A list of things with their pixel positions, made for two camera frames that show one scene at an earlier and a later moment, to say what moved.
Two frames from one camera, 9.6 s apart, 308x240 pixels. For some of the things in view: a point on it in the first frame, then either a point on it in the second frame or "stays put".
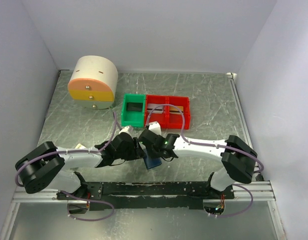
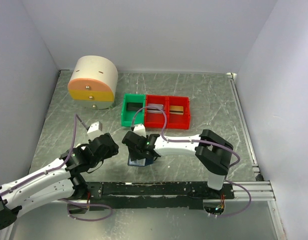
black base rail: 151,194 stays put
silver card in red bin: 159,110 stays put
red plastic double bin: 167,120 stays put
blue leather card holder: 151,162 -> 142,162
